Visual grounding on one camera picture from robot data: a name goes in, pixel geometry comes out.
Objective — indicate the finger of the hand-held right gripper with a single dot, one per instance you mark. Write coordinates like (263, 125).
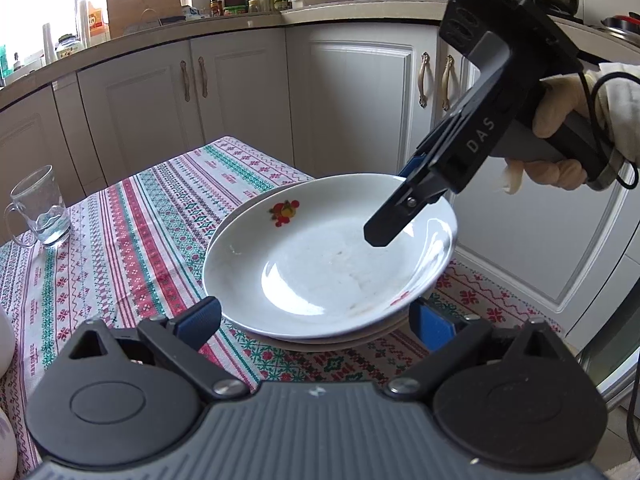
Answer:
(390, 220)
(411, 167)

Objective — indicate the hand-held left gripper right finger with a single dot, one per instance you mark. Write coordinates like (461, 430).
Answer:
(432, 325)

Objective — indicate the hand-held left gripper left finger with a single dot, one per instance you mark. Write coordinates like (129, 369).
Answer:
(200, 317)

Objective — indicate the white flower print plate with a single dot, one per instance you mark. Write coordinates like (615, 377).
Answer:
(320, 343)
(310, 270)
(325, 350)

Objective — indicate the person's right hand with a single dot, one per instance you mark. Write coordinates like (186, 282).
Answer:
(625, 110)

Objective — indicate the patterned tablecloth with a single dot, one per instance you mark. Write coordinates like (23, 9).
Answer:
(150, 240)

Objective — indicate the white rectangular tray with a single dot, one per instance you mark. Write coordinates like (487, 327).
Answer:
(320, 2)

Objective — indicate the clear glass mug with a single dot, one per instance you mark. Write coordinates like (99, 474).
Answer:
(42, 205)

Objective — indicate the glass jar with lid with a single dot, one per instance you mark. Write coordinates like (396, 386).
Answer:
(69, 47)

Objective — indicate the wooden cutting board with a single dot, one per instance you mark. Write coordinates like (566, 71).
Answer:
(145, 10)

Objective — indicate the orange juice bottle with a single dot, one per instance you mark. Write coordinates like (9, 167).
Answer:
(98, 20)

